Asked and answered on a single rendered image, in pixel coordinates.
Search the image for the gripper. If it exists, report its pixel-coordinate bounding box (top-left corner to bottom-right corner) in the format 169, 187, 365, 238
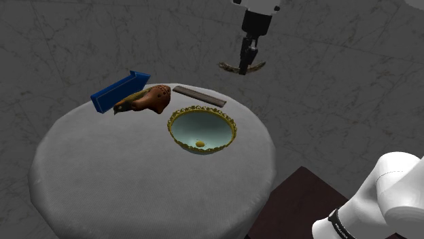
238, 9, 273, 76

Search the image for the brown bird-shaped ocarina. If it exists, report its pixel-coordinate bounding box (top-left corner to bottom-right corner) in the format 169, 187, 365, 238
113, 84, 172, 116

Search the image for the blue arrow-shaped block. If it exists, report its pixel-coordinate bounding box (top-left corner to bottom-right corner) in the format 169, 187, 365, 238
90, 70, 152, 114

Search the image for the round white-clothed table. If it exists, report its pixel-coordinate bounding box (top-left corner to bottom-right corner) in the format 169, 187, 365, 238
27, 82, 278, 239

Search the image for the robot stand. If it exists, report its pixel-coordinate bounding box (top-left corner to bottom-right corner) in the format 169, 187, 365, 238
245, 166, 409, 239

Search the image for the brown flat ridged bar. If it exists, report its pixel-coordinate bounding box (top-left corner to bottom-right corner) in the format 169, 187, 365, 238
172, 85, 228, 109

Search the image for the brown curved horn-shaped piece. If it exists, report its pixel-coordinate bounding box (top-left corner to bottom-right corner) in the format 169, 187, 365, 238
218, 60, 267, 75

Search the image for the gold-rimmed pale blue bowl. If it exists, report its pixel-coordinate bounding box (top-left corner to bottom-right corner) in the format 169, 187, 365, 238
166, 105, 239, 155

